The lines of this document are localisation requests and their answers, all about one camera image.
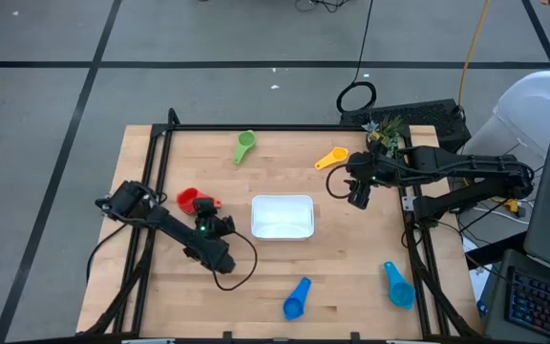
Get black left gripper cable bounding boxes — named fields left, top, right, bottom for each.
left=210, top=230, right=259, bottom=292

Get yellow cable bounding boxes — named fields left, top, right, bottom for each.
left=455, top=0, right=491, bottom=110

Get white plastic basket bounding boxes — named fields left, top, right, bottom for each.
left=249, top=193, right=316, bottom=242

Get potted succulent plant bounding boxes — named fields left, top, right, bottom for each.
left=360, top=114, right=406, bottom=157

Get yellow measuring cup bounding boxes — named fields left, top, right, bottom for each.
left=313, top=146, right=350, bottom=172

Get black hanging cable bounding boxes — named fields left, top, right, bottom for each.
left=335, top=0, right=379, bottom=115

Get blue measuring cup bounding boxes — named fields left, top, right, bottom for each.
left=282, top=276, right=313, bottom=322

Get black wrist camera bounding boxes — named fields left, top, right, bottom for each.
left=192, top=197, right=218, bottom=219
left=346, top=179, right=372, bottom=210

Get red measuring cup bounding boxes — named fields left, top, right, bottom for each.
left=176, top=186, right=222, bottom=216

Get black floor cable bundle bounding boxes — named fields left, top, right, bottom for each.
left=295, top=0, right=355, bottom=14

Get grey keyboard tray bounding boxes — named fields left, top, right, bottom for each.
left=481, top=247, right=550, bottom=344

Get black aluminium table frame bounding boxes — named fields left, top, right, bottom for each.
left=83, top=107, right=481, bottom=338

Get black perforated computer case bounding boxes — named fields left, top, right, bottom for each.
left=339, top=98, right=473, bottom=155

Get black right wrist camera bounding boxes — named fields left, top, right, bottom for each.
left=346, top=179, right=372, bottom=210

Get green measuring cup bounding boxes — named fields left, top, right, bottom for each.
left=231, top=129, right=258, bottom=166

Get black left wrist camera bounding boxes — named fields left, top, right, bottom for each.
left=192, top=197, right=218, bottom=219

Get black backlit keyboard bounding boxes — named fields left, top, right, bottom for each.
left=503, top=266, right=550, bottom=344

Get teal measuring cup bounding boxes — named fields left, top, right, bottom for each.
left=382, top=260, right=417, bottom=311

